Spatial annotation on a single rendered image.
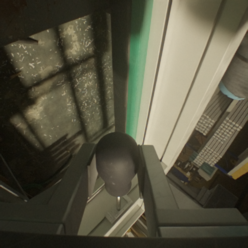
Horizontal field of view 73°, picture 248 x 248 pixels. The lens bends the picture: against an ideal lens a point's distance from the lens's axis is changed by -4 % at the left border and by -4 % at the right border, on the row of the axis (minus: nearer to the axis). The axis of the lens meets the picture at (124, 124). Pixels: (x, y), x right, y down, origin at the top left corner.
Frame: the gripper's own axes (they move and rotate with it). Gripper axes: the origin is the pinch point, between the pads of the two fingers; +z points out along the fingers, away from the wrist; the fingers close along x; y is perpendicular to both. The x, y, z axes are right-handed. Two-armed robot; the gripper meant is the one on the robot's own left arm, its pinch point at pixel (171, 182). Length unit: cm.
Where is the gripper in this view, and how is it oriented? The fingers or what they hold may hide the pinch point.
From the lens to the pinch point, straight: 45.0
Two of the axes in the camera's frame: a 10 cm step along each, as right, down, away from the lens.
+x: 7.0, -5.6, 4.4
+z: -7.1, -5.6, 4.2
